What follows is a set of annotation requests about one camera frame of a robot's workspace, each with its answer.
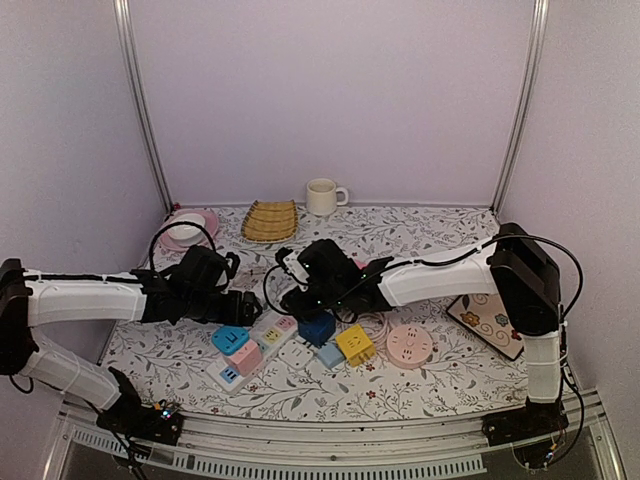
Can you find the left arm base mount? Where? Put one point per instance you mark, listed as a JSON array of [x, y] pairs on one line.
[[160, 423]]

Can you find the left aluminium corner post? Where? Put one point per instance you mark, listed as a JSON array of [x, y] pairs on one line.
[[126, 37]]

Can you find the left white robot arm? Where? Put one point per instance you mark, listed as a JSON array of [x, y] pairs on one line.
[[31, 299]]

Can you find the aluminium front rail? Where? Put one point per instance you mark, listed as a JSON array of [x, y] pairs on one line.
[[215, 447]]

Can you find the pink plate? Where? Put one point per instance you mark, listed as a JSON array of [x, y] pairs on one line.
[[210, 228]]

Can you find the floral square tray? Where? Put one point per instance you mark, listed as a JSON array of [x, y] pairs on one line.
[[485, 316]]

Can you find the yellow cube adapter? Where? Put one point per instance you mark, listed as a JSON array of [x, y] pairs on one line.
[[355, 345]]

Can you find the right aluminium corner post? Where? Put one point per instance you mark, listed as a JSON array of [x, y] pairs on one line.
[[533, 57]]

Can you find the cyan cube adapter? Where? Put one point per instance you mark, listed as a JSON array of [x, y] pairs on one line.
[[229, 339]]

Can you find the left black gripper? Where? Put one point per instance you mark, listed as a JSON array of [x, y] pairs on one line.
[[233, 316]]

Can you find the round pink socket hub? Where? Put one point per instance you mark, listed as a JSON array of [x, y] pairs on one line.
[[409, 346]]

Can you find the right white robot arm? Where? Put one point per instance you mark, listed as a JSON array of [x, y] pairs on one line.
[[510, 265]]

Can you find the white bowl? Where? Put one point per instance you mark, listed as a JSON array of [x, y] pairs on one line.
[[186, 232]]

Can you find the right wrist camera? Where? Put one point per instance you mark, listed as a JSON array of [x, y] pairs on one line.
[[287, 259]]

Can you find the pink cube adapter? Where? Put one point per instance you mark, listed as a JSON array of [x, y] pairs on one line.
[[246, 359]]

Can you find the yellow bamboo tray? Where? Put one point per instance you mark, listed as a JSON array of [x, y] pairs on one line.
[[270, 222]]

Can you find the light blue plug adapter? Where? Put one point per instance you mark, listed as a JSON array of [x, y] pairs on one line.
[[330, 355]]

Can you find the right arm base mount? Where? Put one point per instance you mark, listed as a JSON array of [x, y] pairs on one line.
[[523, 423]]

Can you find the dark blue cube adapter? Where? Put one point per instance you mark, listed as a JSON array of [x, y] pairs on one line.
[[318, 330]]

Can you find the white plug adapter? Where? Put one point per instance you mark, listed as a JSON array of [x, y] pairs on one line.
[[295, 354]]

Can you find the white power strip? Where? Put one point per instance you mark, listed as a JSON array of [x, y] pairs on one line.
[[271, 333]]

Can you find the aluminium corner post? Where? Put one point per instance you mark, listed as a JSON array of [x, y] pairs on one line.
[[126, 37], [533, 57]]

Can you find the cream ceramic mug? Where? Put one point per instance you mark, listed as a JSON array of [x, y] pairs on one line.
[[324, 196]]

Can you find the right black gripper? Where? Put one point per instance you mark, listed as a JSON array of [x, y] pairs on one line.
[[302, 309]]

